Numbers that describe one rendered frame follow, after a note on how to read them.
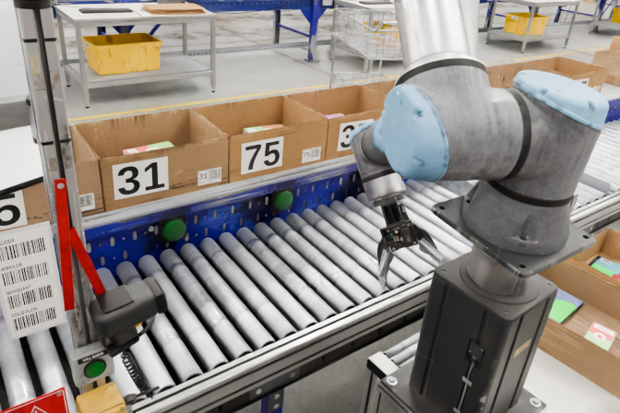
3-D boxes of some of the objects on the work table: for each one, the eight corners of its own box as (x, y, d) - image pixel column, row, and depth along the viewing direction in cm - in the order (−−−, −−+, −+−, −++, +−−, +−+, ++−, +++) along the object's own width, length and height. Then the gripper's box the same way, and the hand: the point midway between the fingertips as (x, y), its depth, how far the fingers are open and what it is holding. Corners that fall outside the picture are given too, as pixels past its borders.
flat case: (582, 306, 146) (584, 301, 145) (550, 335, 134) (552, 330, 133) (537, 281, 154) (538, 277, 154) (503, 306, 143) (504, 301, 142)
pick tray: (629, 406, 118) (646, 374, 113) (482, 312, 143) (490, 283, 138) (671, 350, 135) (686, 320, 131) (532, 276, 160) (542, 248, 156)
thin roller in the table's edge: (381, 357, 128) (383, 350, 127) (453, 314, 144) (455, 309, 143) (387, 361, 127) (388, 356, 126) (459, 318, 143) (460, 312, 142)
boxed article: (576, 354, 131) (581, 340, 129) (589, 334, 137) (594, 321, 135) (599, 366, 127) (605, 352, 125) (611, 346, 134) (617, 332, 132)
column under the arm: (545, 407, 116) (592, 289, 101) (474, 471, 101) (518, 343, 86) (452, 336, 133) (480, 228, 119) (379, 383, 119) (402, 264, 104)
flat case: (641, 279, 162) (643, 275, 161) (619, 304, 150) (621, 300, 149) (596, 258, 171) (598, 254, 170) (572, 280, 159) (574, 277, 158)
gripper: (343, 210, 115) (370, 298, 114) (430, 183, 111) (459, 274, 110) (349, 209, 124) (374, 290, 122) (430, 184, 120) (458, 268, 118)
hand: (415, 281), depth 119 cm, fingers open, 14 cm apart
